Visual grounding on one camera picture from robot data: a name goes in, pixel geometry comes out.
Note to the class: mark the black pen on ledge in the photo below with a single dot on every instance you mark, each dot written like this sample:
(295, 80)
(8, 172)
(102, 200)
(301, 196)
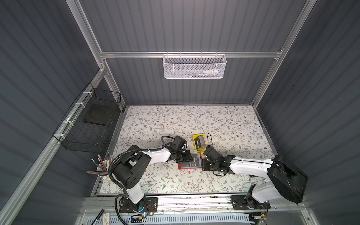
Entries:
(97, 218)

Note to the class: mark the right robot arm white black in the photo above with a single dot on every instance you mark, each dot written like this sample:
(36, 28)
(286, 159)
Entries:
(285, 180)

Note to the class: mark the black wire mesh basket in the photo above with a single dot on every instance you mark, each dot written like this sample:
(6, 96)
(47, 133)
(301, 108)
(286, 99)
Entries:
(91, 126)

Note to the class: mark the white pencil cup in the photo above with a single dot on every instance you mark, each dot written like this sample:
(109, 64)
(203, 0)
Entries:
(103, 168)

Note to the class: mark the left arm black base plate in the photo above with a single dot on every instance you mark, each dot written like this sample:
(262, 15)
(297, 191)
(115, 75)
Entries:
(147, 204)

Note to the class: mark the white wire mesh basket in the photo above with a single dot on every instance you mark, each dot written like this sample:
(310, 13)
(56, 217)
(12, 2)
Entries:
(192, 66)

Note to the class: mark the small white red box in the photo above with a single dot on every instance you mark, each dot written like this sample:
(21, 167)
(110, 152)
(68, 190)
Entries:
(106, 219)

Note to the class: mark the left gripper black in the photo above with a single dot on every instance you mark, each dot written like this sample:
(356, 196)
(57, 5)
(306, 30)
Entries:
(188, 158)

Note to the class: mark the white slotted cable duct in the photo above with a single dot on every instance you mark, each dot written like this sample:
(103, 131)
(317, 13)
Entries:
(187, 219)

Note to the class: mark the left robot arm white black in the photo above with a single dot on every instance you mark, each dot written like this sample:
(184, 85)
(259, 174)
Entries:
(128, 167)

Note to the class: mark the white tube in basket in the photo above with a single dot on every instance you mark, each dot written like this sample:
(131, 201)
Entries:
(216, 72)

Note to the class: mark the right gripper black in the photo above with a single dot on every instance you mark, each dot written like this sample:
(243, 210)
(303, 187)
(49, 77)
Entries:
(204, 168)

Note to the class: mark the stack of credit cards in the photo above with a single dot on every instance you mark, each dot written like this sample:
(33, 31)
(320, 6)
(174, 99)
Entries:
(200, 142)

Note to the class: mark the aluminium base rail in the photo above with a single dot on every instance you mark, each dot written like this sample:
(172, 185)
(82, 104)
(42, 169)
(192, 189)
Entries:
(189, 203)

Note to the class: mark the yellow plastic card tray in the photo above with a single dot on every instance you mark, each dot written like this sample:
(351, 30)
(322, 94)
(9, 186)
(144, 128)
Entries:
(194, 137)

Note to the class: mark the red leather card holder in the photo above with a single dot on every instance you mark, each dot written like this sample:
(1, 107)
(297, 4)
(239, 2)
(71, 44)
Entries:
(185, 166)

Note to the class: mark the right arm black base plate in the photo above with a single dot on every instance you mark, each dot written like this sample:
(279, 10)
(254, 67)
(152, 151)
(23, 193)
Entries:
(241, 202)

